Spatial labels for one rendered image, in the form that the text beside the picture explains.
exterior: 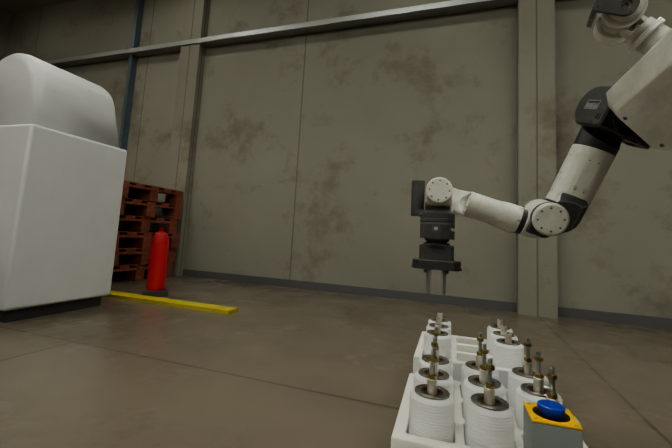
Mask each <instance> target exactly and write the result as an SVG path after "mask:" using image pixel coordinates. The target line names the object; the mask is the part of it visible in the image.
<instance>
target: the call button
mask: <svg viewBox="0 0 672 448"><path fill-rule="evenodd" d="M537 407H538V408H539V409H540V412H541V413H542V414H543V415H545V416H548V417H551V418H562V417H563V415H564V414H565V407H564V406H563V405H561V404H560V403H558V402H555V401H552V400H547V399H541V400H538V401H537Z"/></svg>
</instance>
